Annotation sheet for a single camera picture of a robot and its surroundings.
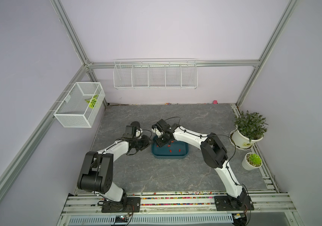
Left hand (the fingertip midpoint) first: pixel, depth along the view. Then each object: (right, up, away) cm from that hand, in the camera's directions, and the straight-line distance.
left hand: (152, 143), depth 90 cm
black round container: (-14, +12, +12) cm, 22 cm away
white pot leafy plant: (+59, +11, -8) cm, 60 cm away
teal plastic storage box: (+16, -5, +4) cm, 17 cm away
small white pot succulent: (+58, -8, -11) cm, 59 cm away
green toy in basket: (-34, +26, -9) cm, 44 cm away
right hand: (+3, 0, +6) cm, 7 cm away
